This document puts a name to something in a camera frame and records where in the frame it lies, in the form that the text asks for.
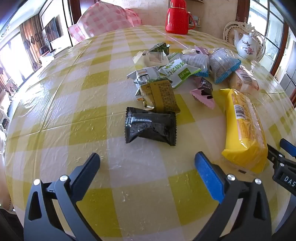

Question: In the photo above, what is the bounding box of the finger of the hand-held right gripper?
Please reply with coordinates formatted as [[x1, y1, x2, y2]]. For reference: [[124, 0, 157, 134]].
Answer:
[[279, 138, 296, 161], [267, 143, 287, 168]]

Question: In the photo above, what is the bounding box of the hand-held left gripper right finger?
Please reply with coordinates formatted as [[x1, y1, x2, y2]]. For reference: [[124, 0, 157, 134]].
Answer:
[[194, 152, 272, 241]]

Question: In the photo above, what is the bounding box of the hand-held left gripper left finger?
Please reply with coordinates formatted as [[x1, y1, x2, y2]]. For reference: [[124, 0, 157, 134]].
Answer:
[[24, 152, 102, 241]]

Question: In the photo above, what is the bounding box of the pink snack packet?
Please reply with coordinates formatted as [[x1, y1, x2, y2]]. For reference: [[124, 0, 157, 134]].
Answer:
[[190, 77, 215, 109]]

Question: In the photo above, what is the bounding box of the clear bread packet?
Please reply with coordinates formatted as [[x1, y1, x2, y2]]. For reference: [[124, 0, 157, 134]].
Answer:
[[225, 65, 260, 94]]

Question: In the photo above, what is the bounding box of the yellow checked tablecloth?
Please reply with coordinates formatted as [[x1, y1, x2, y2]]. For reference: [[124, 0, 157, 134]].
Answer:
[[5, 24, 295, 241]]

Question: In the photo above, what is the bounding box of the black snack packet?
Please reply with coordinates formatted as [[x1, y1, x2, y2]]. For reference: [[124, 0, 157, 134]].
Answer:
[[125, 107, 177, 146]]

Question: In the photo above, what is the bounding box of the olive yellow snack packet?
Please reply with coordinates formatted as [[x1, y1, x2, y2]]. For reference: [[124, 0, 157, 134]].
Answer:
[[135, 77, 181, 113]]

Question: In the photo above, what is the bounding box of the large blue-edged clear snack packet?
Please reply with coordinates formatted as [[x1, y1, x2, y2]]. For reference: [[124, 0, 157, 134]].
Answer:
[[209, 48, 241, 84]]

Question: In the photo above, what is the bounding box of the green white snack packet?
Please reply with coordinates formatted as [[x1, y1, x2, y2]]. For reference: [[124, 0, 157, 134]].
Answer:
[[159, 58, 202, 89]]

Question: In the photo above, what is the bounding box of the white floral teapot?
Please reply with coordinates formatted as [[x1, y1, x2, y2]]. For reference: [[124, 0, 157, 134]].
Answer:
[[233, 29, 264, 62]]

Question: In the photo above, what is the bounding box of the silver green snack packet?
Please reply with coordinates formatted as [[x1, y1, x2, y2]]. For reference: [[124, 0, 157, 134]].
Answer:
[[127, 66, 173, 86]]

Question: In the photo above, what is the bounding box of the glass paned door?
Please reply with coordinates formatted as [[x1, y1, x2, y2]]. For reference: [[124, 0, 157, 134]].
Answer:
[[248, 0, 290, 72]]

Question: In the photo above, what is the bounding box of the small blue-edged clear snack packet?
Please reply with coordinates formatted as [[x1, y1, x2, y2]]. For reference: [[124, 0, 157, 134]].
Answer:
[[181, 54, 210, 77]]

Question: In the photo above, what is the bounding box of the purple snack packet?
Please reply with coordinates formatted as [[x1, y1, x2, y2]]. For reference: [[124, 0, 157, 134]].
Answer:
[[194, 46, 210, 56]]

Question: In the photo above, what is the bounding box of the cream snack packet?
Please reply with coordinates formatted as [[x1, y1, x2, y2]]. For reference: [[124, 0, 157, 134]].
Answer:
[[181, 48, 199, 56]]

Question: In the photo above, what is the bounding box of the white translucent snack packet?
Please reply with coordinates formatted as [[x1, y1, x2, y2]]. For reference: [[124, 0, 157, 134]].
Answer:
[[133, 51, 169, 67]]

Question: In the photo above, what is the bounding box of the dark green snack packet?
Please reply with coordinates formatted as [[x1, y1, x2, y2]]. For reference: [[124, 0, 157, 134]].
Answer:
[[148, 42, 170, 56]]

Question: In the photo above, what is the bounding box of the brown curtain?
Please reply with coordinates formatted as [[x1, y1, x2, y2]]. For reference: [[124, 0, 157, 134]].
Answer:
[[20, 14, 49, 72]]

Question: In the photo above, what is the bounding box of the flat screen television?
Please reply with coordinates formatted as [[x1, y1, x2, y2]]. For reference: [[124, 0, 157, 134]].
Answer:
[[44, 17, 63, 44]]

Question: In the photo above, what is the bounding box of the pink checked cloth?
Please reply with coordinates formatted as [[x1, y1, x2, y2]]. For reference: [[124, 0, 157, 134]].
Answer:
[[68, 2, 142, 45]]

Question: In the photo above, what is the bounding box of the red thermos jug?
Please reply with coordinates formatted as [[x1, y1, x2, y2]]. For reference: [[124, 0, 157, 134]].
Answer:
[[165, 0, 196, 35]]

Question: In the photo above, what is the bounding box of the brown wooden door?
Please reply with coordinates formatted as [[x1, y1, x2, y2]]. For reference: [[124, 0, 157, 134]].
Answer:
[[68, 0, 102, 26]]

